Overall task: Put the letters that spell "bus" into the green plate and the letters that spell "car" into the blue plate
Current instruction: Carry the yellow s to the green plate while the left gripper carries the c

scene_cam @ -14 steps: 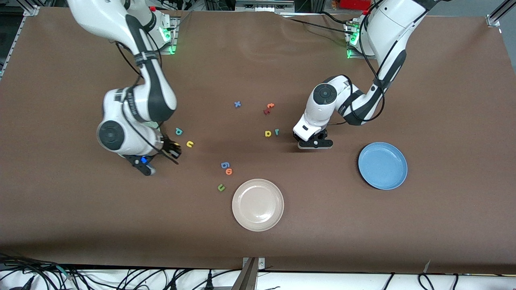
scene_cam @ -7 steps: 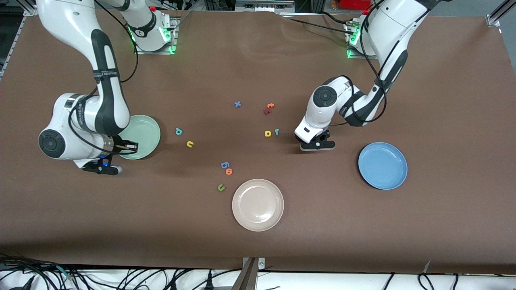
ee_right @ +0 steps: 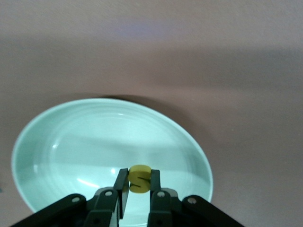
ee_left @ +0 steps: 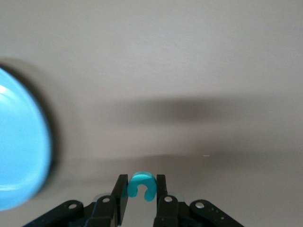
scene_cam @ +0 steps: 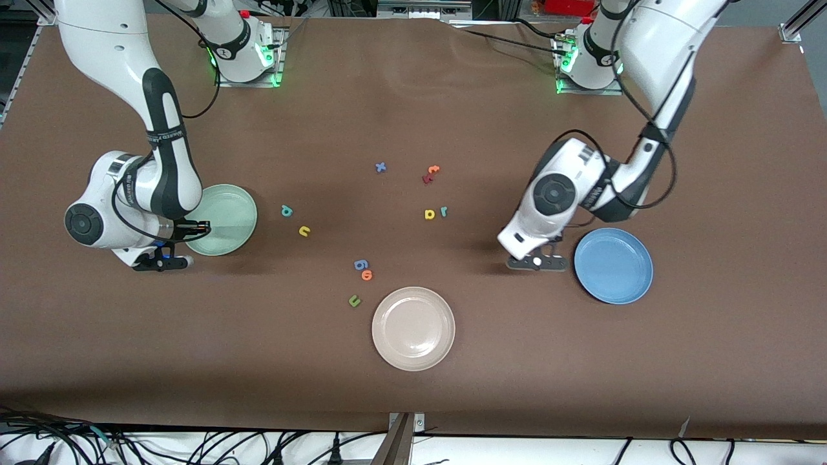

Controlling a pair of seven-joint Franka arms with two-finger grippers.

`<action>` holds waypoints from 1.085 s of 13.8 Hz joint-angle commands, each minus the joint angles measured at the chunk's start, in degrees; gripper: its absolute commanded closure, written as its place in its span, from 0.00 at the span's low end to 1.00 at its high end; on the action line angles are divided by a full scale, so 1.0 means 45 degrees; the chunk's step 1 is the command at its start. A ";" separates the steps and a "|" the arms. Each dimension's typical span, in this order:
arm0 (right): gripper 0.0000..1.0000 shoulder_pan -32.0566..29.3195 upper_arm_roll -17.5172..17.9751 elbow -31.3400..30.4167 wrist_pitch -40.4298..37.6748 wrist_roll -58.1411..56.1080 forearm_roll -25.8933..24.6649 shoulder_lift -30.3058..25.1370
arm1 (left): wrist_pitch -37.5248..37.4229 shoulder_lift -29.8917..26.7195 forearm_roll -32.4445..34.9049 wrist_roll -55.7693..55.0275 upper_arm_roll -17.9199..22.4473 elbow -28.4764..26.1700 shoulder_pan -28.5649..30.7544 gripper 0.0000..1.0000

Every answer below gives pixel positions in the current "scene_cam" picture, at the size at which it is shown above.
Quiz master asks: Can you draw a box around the green plate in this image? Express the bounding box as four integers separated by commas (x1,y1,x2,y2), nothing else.
184,184,258,257

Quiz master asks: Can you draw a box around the blue plate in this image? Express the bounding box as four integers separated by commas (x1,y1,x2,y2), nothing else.
574,227,654,305

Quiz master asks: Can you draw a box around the brown table cover mat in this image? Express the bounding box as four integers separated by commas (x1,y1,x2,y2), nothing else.
0,13,827,440

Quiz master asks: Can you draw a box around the beige plate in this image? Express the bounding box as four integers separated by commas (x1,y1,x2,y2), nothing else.
372,286,456,372

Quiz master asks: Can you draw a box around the red box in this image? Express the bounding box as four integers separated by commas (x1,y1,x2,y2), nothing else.
543,0,598,17

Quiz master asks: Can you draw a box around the grey metal box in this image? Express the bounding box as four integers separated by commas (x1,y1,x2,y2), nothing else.
377,0,474,20

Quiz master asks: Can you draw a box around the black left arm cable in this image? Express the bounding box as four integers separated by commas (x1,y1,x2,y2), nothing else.
533,0,678,227

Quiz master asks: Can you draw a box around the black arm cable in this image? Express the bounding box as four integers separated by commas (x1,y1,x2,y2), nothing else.
533,0,678,227
113,0,221,245

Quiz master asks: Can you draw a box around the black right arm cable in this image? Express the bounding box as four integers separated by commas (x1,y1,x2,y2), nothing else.
113,0,221,245

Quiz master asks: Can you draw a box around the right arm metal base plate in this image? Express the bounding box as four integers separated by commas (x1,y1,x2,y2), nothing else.
215,26,286,88

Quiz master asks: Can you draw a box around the black base cable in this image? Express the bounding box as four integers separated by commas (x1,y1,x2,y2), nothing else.
512,18,574,39
449,25,561,52

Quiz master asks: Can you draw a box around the teal cable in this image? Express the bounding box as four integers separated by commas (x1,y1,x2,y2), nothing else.
89,423,122,451

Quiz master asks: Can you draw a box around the looped black cable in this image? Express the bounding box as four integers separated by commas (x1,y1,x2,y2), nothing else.
669,438,698,465

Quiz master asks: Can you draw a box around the metal table bracket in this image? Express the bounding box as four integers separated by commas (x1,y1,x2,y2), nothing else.
372,412,427,465

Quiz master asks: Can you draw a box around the aluminium frame profile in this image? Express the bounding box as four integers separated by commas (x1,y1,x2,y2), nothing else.
779,0,827,45
0,0,65,130

